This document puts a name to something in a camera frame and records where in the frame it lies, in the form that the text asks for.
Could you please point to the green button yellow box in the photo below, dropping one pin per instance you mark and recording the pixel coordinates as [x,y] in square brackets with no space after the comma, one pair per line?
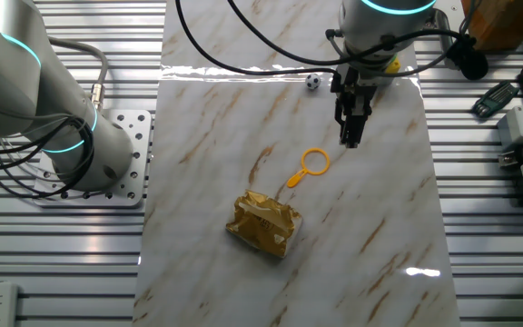
[393,66]

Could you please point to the grey metal box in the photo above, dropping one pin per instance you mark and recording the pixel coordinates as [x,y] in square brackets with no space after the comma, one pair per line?
[516,127]

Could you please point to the gold foil packet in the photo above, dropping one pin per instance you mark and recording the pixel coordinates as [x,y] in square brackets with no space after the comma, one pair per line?
[263,224]

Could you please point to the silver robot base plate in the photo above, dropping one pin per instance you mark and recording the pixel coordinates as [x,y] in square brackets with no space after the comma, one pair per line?
[139,136]

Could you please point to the small silver metal device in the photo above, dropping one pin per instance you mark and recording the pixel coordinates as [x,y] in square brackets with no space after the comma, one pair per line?
[510,160]

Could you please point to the green bit set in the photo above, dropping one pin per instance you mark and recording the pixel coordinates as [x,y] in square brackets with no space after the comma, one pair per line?
[495,99]

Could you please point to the marble pattern mat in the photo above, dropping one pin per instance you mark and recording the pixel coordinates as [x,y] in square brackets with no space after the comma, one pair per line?
[243,136]

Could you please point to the wooden box top right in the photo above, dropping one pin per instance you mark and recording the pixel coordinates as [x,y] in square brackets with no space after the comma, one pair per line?
[502,22]

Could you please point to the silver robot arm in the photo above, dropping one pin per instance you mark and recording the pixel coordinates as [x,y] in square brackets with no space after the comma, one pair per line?
[16,91]

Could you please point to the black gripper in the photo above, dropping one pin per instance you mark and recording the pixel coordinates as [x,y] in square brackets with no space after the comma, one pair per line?
[357,84]

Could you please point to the small soccer ball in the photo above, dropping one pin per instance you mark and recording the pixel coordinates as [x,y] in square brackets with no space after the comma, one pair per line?
[313,82]

